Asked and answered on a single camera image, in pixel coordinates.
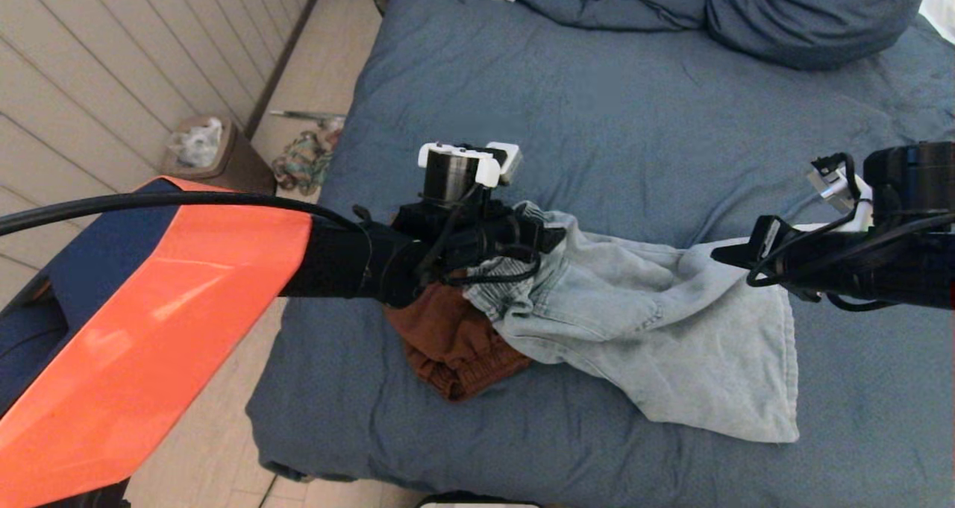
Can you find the light blue denim shorts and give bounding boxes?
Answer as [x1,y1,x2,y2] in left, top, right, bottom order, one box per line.
[463,201,801,444]

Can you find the rust brown garment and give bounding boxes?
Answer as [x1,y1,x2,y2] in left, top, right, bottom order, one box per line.
[384,283,532,403]

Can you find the colourful crumpled cloth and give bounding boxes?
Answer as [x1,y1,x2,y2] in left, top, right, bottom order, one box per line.
[271,129,344,198]

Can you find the blue bed sheet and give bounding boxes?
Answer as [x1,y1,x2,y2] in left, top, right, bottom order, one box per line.
[246,0,955,508]

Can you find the grey metal rod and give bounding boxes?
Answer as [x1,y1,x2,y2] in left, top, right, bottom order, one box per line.
[269,109,345,128]

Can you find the white pillow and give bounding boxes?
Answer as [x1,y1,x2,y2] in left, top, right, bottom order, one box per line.
[919,0,955,44]

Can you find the blue pillow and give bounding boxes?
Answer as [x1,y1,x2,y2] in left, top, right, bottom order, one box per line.
[705,0,935,70]

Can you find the brown trash bin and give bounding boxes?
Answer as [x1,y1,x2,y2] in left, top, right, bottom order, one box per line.
[162,116,278,194]

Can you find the bunched blue duvet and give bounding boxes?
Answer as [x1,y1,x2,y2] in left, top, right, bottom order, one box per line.
[513,0,711,31]

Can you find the white plastic bin bag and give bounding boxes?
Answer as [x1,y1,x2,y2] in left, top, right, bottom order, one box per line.
[168,118,225,169]

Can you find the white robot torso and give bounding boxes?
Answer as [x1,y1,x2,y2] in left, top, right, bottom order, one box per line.
[418,495,542,508]

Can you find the thin black looped cable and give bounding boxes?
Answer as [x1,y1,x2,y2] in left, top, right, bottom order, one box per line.
[440,243,543,286]

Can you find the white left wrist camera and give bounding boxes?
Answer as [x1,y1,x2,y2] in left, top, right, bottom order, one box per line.
[418,142,523,189]

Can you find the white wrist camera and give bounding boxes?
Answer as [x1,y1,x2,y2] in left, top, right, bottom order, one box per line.
[418,142,523,189]
[807,154,875,233]

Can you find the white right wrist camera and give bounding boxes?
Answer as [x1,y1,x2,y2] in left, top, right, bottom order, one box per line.
[807,154,875,233]

